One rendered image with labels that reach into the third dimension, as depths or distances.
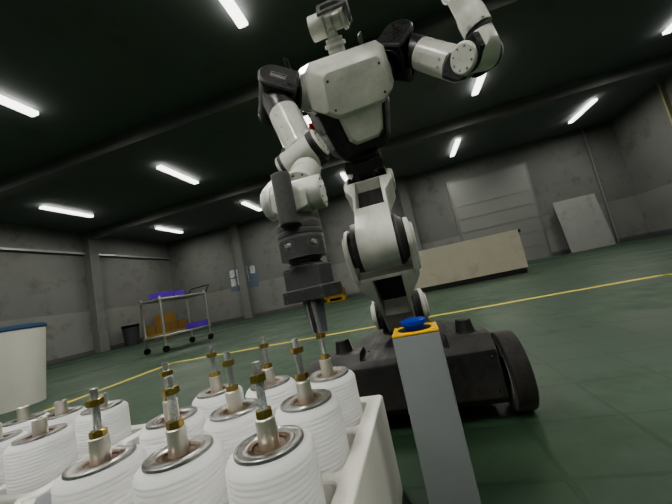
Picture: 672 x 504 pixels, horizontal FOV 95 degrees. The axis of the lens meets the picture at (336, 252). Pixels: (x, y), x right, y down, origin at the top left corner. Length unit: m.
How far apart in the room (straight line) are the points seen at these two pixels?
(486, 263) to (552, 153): 7.15
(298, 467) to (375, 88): 0.94
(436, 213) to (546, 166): 3.72
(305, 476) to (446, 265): 5.74
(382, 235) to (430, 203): 10.63
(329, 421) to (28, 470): 0.55
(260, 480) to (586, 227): 11.83
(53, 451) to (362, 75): 1.09
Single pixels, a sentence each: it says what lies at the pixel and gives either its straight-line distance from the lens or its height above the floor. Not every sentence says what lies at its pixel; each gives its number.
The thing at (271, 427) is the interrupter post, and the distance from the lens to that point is 0.39.
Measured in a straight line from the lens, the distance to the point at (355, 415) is 0.59.
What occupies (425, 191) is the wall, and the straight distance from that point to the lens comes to 11.52.
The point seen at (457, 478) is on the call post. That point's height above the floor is 0.11.
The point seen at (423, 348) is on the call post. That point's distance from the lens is 0.49.
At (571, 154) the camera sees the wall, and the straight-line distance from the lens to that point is 12.85.
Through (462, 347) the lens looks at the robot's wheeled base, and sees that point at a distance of 0.89.
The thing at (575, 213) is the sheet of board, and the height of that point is 1.14.
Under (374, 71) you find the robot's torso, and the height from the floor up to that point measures 0.99.
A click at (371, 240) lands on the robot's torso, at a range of 0.82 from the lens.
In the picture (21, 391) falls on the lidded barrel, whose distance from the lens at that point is 3.65.
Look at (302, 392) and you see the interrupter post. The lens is 0.49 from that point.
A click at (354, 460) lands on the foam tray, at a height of 0.18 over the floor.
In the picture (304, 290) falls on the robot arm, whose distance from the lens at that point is 0.56.
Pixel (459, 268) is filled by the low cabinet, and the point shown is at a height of 0.30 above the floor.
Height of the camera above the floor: 0.40
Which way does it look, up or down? 7 degrees up
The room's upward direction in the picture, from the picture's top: 12 degrees counter-clockwise
